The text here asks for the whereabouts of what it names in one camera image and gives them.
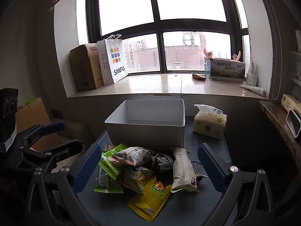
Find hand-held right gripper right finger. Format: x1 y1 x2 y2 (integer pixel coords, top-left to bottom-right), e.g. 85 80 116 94
198 143 275 226

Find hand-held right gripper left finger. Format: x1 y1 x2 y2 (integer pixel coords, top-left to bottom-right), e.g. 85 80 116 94
24 144 102 226

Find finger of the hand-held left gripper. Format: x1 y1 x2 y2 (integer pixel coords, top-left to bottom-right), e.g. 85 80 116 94
20 139 83 170
16 121 66 147

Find light green snack packet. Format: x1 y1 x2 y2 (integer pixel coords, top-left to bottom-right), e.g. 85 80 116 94
94 165 124 194

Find long beige snack packet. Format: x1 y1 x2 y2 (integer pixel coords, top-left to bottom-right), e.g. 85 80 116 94
170 147 208 194

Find dark snack packet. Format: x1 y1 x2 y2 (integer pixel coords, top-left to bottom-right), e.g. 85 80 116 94
149 151 175 173

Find pale yellow puffed snack packet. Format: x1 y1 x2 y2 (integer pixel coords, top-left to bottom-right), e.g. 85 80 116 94
118 165 156 196

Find small white snack packet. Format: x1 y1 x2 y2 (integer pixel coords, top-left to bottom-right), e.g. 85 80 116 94
122 147 154 168

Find white cardboard box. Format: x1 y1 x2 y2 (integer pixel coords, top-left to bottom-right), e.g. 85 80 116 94
104 99 186 151

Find beige stool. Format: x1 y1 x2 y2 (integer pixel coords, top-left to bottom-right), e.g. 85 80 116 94
50 109 93 147

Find soft tissue pack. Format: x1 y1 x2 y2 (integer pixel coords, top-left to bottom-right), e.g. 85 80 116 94
193 104 228 140

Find brown cardboard box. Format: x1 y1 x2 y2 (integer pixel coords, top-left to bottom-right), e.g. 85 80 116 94
69 44 104 92

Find polka dot paper bag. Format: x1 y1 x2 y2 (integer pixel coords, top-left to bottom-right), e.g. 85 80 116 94
97 40 114 85

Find stone side counter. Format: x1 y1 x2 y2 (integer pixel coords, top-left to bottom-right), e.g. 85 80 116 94
259 101 301 167

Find white tube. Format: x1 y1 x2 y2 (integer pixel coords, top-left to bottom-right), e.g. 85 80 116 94
238 84 268 97

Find white paper shopping bag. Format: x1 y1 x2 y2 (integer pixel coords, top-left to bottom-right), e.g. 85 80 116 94
104 34 129 84

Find white rounded device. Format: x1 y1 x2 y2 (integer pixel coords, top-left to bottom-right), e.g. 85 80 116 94
286 108 301 140

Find printed blue carton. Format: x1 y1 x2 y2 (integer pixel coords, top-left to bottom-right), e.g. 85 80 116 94
204 57 246 82

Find marble windowsill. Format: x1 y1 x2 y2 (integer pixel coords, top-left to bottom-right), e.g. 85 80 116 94
66 73 270 98

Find white bottle on sill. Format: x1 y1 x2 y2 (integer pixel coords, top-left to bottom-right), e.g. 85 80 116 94
246 62 258 87

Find yellow tissue box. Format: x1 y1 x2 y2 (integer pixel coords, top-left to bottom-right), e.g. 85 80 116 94
280 94 301 112

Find clear plastic drawers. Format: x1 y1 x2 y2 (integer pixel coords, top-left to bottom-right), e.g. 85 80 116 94
288 50 301 99

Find black window frame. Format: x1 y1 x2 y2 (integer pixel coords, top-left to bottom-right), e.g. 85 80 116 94
85 0 250 76

